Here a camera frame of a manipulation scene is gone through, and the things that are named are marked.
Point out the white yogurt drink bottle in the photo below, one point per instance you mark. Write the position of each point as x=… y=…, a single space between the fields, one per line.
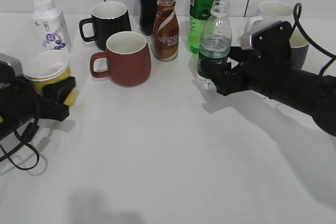
x=51 y=26

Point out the yellow paper cup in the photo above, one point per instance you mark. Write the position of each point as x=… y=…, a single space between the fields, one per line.
x=48 y=67

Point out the brown Nescafe coffee bottle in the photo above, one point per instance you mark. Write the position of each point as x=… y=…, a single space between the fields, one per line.
x=166 y=31

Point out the red-brown ceramic mug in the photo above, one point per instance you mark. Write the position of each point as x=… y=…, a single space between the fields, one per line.
x=128 y=59

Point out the clear water bottle green label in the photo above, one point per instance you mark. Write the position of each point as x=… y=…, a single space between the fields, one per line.
x=216 y=40

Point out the green soda bottle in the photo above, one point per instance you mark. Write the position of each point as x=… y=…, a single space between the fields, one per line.
x=200 y=11

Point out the black ceramic mug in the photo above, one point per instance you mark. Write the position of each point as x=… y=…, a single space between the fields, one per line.
x=107 y=18

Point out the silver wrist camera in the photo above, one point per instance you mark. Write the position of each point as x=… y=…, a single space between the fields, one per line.
x=256 y=38
x=11 y=65

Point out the dark grey ceramic mug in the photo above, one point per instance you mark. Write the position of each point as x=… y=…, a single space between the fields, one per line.
x=299 y=48

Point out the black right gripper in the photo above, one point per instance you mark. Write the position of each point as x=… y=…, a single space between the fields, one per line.
x=268 y=71

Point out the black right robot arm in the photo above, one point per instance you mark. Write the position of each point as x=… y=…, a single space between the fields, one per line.
x=317 y=101

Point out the white ceramic mug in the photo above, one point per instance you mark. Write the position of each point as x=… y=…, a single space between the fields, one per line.
x=268 y=12

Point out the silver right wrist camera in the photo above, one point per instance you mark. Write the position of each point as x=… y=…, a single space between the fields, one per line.
x=256 y=38

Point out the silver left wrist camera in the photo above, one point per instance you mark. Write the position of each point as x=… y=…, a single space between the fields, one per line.
x=11 y=65

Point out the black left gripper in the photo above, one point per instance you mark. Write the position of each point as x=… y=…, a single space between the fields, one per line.
x=21 y=103

